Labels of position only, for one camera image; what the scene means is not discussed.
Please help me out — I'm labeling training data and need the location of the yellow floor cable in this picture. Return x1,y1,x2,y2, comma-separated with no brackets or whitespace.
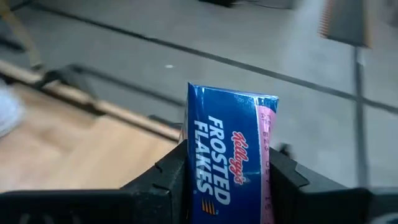
0,0,43,67

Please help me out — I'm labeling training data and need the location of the white triangle-patterned plant pot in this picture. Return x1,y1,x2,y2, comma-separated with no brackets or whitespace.
0,79,26,138

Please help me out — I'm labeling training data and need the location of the dark floor mat orange edge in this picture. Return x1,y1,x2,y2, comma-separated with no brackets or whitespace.
317,0,374,49

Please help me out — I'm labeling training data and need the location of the blue Frosted Flakes cereal box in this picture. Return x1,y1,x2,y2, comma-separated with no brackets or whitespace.
185,82,280,224

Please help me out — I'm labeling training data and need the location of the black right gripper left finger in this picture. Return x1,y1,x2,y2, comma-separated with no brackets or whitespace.
0,139,189,224

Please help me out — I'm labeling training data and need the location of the black aluminium table frame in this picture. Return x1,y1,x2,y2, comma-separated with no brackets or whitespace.
0,63,187,132

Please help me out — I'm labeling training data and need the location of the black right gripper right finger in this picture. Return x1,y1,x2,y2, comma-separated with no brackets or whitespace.
269,146,398,224

